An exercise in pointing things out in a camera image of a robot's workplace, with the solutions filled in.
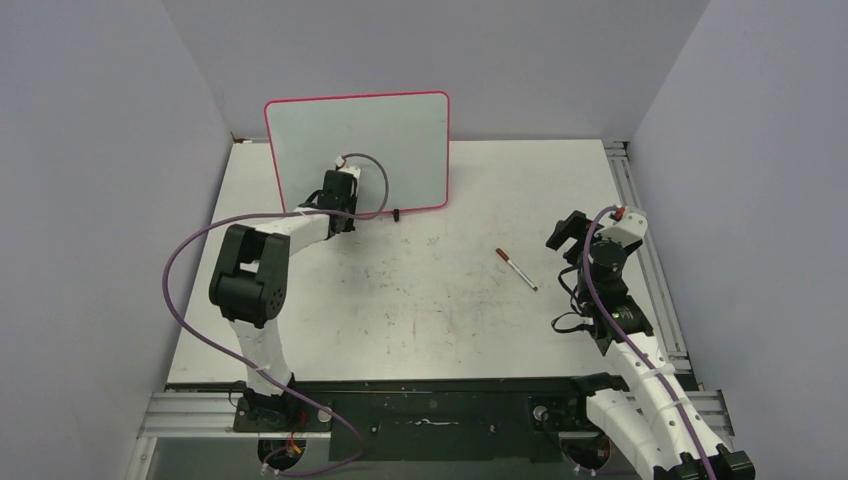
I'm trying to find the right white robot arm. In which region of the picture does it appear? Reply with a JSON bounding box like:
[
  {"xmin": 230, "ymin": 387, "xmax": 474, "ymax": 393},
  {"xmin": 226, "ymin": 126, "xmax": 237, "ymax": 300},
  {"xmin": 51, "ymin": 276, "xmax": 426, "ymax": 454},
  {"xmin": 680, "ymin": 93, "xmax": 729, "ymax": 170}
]
[{"xmin": 546, "ymin": 206, "xmax": 756, "ymax": 479}]

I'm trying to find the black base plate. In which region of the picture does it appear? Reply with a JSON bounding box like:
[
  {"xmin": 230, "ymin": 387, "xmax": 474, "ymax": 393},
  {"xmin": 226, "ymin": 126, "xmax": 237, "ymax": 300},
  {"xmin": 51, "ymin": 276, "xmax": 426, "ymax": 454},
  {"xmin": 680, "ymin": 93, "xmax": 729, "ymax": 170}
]
[{"xmin": 233, "ymin": 373, "xmax": 627, "ymax": 462}]

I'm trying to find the aluminium front rail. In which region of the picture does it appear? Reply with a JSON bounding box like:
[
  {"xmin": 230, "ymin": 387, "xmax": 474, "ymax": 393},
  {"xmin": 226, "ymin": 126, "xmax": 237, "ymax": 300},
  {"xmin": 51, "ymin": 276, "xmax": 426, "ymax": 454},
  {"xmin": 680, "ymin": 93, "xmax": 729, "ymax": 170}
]
[{"xmin": 142, "ymin": 382, "xmax": 730, "ymax": 476}]

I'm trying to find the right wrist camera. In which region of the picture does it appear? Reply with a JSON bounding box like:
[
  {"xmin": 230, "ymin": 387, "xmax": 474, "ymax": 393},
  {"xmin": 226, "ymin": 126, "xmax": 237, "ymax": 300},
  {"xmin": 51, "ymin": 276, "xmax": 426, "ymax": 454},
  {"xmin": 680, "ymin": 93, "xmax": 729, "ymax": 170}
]
[{"xmin": 594, "ymin": 206, "xmax": 648, "ymax": 251}]

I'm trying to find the aluminium rail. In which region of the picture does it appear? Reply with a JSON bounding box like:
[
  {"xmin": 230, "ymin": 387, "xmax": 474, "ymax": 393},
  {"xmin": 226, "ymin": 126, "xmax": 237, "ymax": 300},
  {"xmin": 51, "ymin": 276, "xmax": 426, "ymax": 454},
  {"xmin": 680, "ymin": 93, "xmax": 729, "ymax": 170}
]
[
  {"xmin": 142, "ymin": 382, "xmax": 730, "ymax": 476},
  {"xmin": 603, "ymin": 141, "xmax": 692, "ymax": 373}
]

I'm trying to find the aluminium right rail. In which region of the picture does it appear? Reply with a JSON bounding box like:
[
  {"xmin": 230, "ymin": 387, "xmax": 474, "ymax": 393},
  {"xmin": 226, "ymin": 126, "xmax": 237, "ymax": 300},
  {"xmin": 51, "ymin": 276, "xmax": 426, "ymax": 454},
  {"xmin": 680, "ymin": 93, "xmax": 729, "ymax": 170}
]
[{"xmin": 603, "ymin": 141, "xmax": 692, "ymax": 373}]

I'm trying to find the pink framed whiteboard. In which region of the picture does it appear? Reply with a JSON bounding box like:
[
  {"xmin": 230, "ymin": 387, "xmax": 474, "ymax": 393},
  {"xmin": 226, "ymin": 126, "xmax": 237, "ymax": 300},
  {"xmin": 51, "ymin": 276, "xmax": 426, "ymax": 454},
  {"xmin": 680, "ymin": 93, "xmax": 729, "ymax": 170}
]
[{"xmin": 264, "ymin": 90, "xmax": 451, "ymax": 213}]

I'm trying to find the white whiteboard marker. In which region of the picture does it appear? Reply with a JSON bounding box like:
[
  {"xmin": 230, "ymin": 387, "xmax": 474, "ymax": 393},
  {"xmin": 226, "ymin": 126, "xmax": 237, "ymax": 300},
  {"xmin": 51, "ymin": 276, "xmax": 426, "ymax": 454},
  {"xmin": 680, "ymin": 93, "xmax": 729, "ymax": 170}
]
[{"xmin": 495, "ymin": 248, "xmax": 538, "ymax": 291}]

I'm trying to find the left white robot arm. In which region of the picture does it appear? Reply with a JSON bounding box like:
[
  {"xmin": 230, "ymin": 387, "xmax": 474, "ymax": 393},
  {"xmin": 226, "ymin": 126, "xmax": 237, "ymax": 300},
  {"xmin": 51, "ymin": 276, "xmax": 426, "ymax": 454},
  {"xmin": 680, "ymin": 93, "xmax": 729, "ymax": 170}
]
[{"xmin": 209, "ymin": 166, "xmax": 361, "ymax": 431}]

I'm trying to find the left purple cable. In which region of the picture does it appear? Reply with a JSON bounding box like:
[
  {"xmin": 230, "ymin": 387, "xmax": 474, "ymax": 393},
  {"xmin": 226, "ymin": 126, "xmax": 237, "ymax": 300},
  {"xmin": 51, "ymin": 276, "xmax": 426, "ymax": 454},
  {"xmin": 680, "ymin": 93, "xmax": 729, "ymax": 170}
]
[{"xmin": 162, "ymin": 153, "xmax": 366, "ymax": 478}]

